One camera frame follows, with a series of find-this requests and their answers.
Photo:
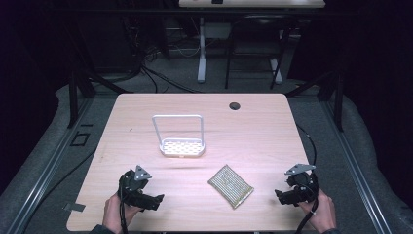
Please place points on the black chair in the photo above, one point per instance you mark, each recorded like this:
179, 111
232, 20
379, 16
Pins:
259, 22

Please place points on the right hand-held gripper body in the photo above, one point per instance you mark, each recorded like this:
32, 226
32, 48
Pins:
303, 185

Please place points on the person's left hand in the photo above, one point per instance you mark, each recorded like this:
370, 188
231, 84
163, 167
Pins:
114, 211

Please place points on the black metal frame stand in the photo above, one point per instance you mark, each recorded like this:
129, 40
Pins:
339, 97
73, 97

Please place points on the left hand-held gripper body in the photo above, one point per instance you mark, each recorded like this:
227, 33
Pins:
131, 187

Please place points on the white background desk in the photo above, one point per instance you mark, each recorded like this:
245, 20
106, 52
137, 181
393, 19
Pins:
253, 3

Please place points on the person's right hand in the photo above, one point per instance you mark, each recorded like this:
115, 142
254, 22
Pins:
321, 214

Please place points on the black tape square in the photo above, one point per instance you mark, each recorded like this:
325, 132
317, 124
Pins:
72, 139

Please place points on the grey tape strip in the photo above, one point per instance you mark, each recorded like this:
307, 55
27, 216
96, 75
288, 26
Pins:
74, 206

